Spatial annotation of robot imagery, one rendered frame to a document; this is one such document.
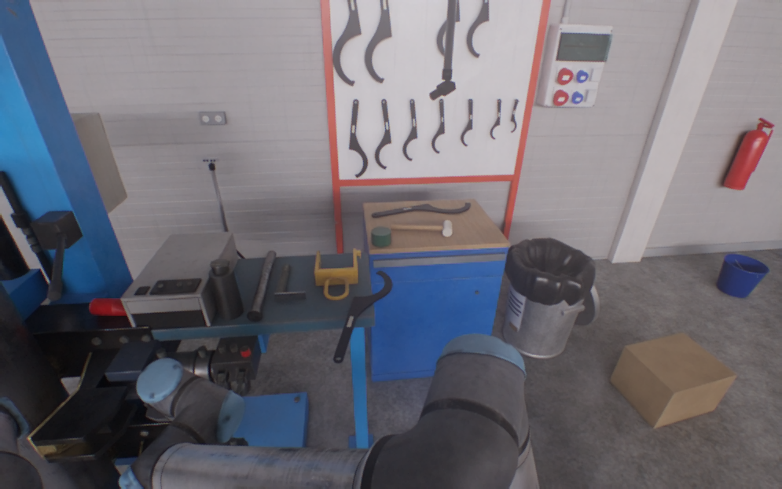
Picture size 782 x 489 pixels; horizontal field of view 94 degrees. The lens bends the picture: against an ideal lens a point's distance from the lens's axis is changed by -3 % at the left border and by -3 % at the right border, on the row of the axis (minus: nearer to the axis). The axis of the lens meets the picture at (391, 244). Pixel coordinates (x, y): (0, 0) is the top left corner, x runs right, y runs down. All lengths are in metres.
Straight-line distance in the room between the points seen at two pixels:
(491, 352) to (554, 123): 2.86
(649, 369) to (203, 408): 2.24
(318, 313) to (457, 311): 1.07
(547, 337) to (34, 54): 2.68
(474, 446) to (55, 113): 1.46
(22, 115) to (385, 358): 1.88
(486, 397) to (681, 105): 3.45
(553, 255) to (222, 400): 2.27
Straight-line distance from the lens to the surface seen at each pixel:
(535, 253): 2.72
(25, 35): 1.55
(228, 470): 0.64
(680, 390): 2.55
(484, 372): 0.48
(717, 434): 2.90
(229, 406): 0.86
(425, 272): 1.98
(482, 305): 2.21
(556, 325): 2.61
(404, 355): 2.34
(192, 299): 1.30
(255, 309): 1.30
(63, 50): 3.27
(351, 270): 1.39
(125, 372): 1.38
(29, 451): 1.56
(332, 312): 1.30
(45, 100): 1.54
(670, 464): 2.61
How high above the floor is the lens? 1.89
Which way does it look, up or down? 30 degrees down
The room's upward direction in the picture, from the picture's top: 1 degrees clockwise
